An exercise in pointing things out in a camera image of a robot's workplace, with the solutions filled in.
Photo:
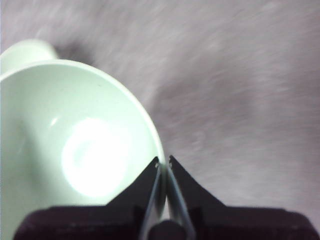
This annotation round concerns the pale green ribbed bowl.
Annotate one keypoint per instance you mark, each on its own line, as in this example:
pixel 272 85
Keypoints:
pixel 27 53
pixel 75 120

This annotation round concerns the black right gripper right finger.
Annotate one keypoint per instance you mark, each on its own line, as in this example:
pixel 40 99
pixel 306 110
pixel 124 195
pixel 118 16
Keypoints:
pixel 237 223

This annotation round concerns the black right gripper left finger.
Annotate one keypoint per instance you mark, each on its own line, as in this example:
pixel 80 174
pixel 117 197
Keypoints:
pixel 100 222

